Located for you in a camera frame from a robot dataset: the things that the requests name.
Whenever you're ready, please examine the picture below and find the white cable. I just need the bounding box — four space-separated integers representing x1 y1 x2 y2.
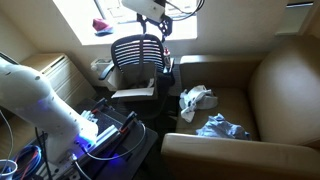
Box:
74 121 148 180

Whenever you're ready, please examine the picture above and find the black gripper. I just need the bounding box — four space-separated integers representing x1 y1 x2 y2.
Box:
158 14 174 43

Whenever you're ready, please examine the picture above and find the blue cable coil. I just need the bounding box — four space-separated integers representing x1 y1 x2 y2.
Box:
11 143 44 180

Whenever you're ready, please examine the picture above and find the brown cardboard box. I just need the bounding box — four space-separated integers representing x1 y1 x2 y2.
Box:
109 62 159 103

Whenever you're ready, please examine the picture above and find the black robot table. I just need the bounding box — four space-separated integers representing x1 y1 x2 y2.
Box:
19 97 159 180

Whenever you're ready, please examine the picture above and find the beige wooden cabinet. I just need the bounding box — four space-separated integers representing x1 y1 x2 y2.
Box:
19 52 98 108

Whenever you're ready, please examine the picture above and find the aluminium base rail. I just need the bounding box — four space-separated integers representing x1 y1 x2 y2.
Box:
81 109 123 149

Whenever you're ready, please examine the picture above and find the beige wall fixture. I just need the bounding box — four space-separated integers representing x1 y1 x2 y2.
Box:
274 1 316 37

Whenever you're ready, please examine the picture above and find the white bottle with red cap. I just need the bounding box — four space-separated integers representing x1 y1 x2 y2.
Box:
163 47 172 68

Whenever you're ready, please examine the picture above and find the black mesh office chair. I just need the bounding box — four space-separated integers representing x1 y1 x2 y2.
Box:
98 33 176 121

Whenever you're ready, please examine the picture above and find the black red bar clamp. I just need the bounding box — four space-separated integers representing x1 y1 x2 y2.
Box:
91 97 109 116
119 111 138 134

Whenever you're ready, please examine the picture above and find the light blue cloth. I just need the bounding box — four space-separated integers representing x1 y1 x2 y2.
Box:
195 113 252 141

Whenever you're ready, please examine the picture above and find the white cloth with black logo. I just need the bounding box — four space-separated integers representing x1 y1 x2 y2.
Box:
179 84 219 124

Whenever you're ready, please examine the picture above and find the tan leather armchair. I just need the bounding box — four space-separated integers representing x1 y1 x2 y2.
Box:
160 34 320 180

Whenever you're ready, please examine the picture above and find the clear plastic cup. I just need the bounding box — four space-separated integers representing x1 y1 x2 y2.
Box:
0 159 18 180

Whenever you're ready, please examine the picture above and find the red cap hat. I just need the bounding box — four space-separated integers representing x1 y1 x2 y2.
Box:
92 18 114 37

